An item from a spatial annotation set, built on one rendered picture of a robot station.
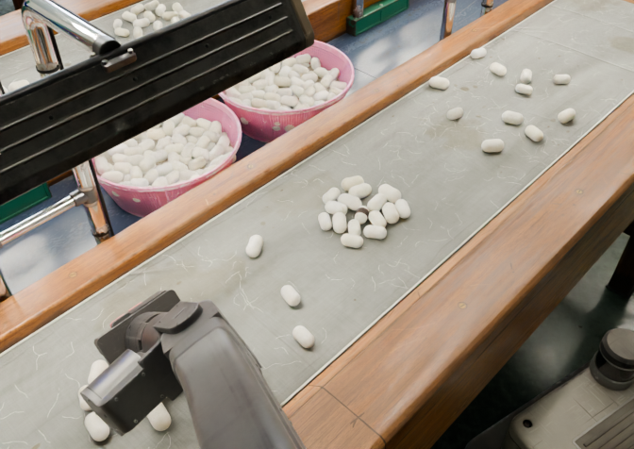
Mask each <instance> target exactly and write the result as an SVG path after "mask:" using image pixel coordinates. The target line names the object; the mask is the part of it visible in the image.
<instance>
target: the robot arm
mask: <svg viewBox="0 0 634 449"><path fill-rule="evenodd" d="M109 326H110V328H111V329H110V330H109V331H107V332H106V333H104V334H103V335H101V336H100V337H98V338H95V340H94V345H95V346H96V348H97V350H98V351H99V353H100V354H101V355H103V356H104V358H105V359H106V361H107V363H108V365H109V366H108V367H107V369H106V370H104V371H103V372H102V373H101V374H100V375H98V376H97V377H96V378H95V379H94V380H93V382H91V383H90V384H89V385H88V386H87V387H86V388H85V389H84V390H83V391H82V392H81V393H80V395H81V396H82V398H83V400H84V401H85V402H86V403H87V404H88V405H89V407H90V408H91V409H92V410H93V411H94V412H95V414H96V415H98V416H99V417H100V418H101V419H102V420H103V421H104V422H105V423H106V424H107V425H108V426H109V427H110V428H111V430H113V431H114V432H116V433H117V434H118V435H120V436H121V437H122V436H123V435H124V434H125V433H127V432H129V431H131V430H132V429H133V428H134V427H135V426H136V425H138V424H139V423H140V422H141V421H142V420H143V419H144V418H145V417H146V416H147V415H148V414H149V413H150V412H151V411H152V410H153V409H154V408H156V407H157V406H158V405H159V404H160V403H161V402H162V401H163V400H164V399H165V398H166V397H167V398H168V399H169V400H172V401H174V400H175V399H176V397H177V396H178V395H179V394H180V393H181V392H183V391H184V393H185V396H186V399H187V403H188V407H189V410H190V414H191V417H192V423H193V427H194V430H195V434H196V438H197V440H198V444H199V448H200V449H307V448H306V447H305V445H304V443H303V442H302V441H301V439H300V438H299V436H298V434H297V433H296V431H295V429H294V428H293V426H292V422H291V421H290V420H289V419H288V417H287V415H286V414H285V412H284V410H283V409H282V407H281V405H280V404H279V403H278V401H277V400H276V398H275V395H274V394H273V392H272V390H271V389H270V387H269V385H268V384H267V382H266V380H265V379H264V377H263V375H262V371H261V369H260V368H262V367H261V365H260V363H259V361H258V359H257V358H256V356H255V355H254V353H253V352H252V351H251V349H250V348H249V347H248V346H247V344H246V343H245V342H244V340H243V339H242V338H241V336H240V335H239V334H238V333H237V331H236V330H235V329H234V327H233V326H232V325H231V324H230V322H229V321H228V320H227V319H226V317H225V316H224V314H223V313H222V312H221V311H220V310H219V309H218V308H217V307H216V305H215V304H214V303H213V301H212V300H210V299H207V300H203V301H201V302H199V303H197V302H186V301H180V299H179V297H178V296H177V294H176V292H175V291H174V290H166V291H158V292H156V293H155V294H153V295H152V296H150V297H149V298H147V299H146V300H144V301H143V302H140V303H139V304H138V305H136V306H135V307H133V308H131V309H130V310H129V311H128V312H127V313H126V314H123V315H121V316H120V317H118V318H117V319H115V320H114V321H112V322H111V323H110V325H109Z"/></svg>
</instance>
